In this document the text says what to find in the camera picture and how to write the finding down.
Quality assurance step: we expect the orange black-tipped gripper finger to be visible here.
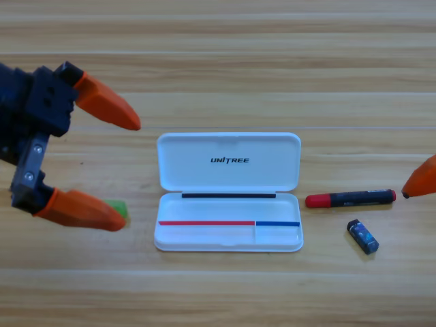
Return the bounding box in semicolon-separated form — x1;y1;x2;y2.
401;153;436;200

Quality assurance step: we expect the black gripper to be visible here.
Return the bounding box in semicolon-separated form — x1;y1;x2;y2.
0;61;142;215

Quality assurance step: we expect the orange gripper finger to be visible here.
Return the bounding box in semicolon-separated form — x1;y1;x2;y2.
33;187;127;233

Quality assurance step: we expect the green highlighter pen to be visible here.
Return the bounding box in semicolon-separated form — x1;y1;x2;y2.
104;200;129;219

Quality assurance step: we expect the red and black marker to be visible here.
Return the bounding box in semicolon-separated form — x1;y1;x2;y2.
305;189;397;209

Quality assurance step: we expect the black eraser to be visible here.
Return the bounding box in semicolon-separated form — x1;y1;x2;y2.
346;219;380;255

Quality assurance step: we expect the white Unitree pencil case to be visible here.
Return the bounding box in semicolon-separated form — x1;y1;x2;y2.
153;131;305;253

